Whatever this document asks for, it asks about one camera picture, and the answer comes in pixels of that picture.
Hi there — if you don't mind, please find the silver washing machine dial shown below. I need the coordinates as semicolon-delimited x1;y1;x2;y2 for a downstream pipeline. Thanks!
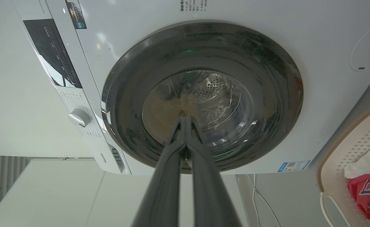
68;109;91;127

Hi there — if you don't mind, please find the white cabinet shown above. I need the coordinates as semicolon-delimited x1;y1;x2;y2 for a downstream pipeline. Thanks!
0;158;248;227

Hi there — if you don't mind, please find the red patterned garment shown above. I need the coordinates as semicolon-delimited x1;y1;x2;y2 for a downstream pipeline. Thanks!
347;171;370;221

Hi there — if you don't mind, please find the white power cable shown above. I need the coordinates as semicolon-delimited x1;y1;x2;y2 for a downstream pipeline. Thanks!
248;174;281;227

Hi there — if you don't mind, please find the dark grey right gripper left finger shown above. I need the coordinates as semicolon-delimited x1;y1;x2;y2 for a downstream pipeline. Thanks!
131;115;186;227

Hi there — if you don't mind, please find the white front-load washing machine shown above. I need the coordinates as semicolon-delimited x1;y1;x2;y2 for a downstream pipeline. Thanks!
12;0;370;176

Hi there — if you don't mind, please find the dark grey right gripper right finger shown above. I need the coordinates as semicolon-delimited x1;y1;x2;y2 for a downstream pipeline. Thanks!
185;115;243;227

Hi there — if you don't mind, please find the white cloth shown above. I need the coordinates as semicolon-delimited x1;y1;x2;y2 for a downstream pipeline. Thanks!
344;143;370;179

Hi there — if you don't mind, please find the beige plastic laundry basket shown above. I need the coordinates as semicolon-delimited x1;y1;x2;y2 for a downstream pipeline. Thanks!
316;106;370;227

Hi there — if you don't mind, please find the round dark washing machine door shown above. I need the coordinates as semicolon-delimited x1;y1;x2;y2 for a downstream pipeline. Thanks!
101;21;304;173

